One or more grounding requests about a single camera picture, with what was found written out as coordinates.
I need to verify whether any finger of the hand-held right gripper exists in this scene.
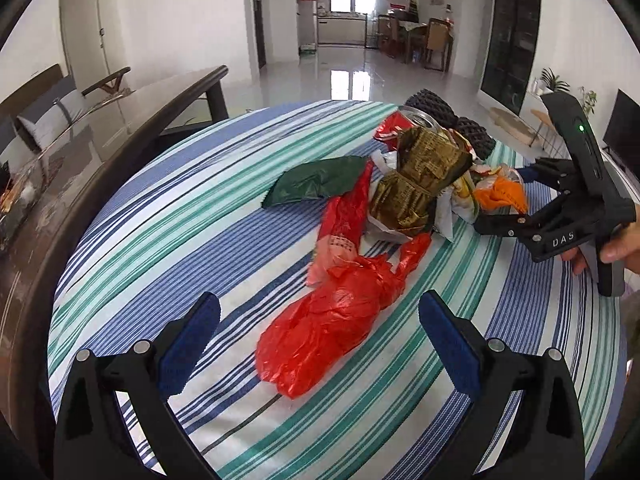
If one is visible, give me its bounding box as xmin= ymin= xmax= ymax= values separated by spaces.
xmin=472 ymin=199 xmax=576 ymax=248
xmin=516 ymin=157 xmax=581 ymax=195

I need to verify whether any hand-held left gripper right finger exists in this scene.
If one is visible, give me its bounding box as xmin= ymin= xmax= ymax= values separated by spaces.
xmin=418 ymin=290 xmax=586 ymax=480

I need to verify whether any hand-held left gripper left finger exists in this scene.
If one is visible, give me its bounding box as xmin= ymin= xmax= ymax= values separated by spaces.
xmin=54 ymin=291 xmax=222 ymax=480

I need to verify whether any orange wrapper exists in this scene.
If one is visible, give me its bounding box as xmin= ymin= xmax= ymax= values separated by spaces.
xmin=472 ymin=175 xmax=530 ymax=217

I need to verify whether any red plastic bag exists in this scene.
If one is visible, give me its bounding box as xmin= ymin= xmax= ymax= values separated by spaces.
xmin=256 ymin=159 xmax=433 ymax=400

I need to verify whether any green foil wrapper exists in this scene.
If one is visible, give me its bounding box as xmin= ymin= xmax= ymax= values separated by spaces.
xmin=261 ymin=156 xmax=368 ymax=209

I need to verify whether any person's right hand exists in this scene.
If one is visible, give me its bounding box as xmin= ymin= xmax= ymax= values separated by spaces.
xmin=560 ymin=224 xmax=640 ymax=277

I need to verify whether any television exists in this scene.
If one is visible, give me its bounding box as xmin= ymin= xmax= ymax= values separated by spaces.
xmin=602 ymin=89 xmax=640 ymax=172

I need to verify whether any round low wooden table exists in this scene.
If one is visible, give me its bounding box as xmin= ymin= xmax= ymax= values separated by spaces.
xmin=490 ymin=106 xmax=537 ymax=144

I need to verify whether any white plastic wrapper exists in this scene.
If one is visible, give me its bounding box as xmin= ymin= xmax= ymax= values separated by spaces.
xmin=431 ymin=175 xmax=478 ymax=246

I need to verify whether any gold foil wrapper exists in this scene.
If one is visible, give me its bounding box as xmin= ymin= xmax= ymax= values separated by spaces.
xmin=367 ymin=127 xmax=474 ymax=234

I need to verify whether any striped tablecloth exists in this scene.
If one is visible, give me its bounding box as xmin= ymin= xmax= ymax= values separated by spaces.
xmin=47 ymin=99 xmax=628 ymax=480

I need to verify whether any tall black cabinet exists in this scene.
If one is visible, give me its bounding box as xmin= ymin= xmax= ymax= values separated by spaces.
xmin=481 ymin=0 xmax=544 ymax=117

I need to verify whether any red snack wrapper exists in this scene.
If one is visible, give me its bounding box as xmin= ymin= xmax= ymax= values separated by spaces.
xmin=374 ymin=112 xmax=416 ymax=152

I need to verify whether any wooden dining chair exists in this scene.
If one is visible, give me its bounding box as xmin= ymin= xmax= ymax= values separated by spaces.
xmin=425 ymin=17 xmax=455 ymax=73
xmin=377 ymin=14 xmax=402 ymax=56

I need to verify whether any dining table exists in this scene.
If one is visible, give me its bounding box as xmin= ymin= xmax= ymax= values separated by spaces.
xmin=400 ymin=20 xmax=432 ymax=61

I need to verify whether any dark wooden glass-top table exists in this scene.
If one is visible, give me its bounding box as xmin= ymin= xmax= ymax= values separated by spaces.
xmin=0 ymin=65 xmax=230 ymax=480

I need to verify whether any white kitchen counter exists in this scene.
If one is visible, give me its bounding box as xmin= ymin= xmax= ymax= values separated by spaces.
xmin=316 ymin=12 xmax=368 ymax=47

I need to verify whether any grey cushion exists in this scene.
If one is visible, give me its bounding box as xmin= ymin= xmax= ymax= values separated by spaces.
xmin=15 ymin=89 xmax=95 ymax=153

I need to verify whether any wooden sofa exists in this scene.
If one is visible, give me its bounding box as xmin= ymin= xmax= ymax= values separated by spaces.
xmin=0 ymin=64 xmax=132 ymax=161

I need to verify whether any dark brown door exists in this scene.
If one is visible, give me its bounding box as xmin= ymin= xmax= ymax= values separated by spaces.
xmin=251 ymin=0 xmax=267 ymax=68

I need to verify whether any white door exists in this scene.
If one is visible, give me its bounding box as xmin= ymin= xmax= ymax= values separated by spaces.
xmin=60 ymin=0 xmax=115 ymax=92

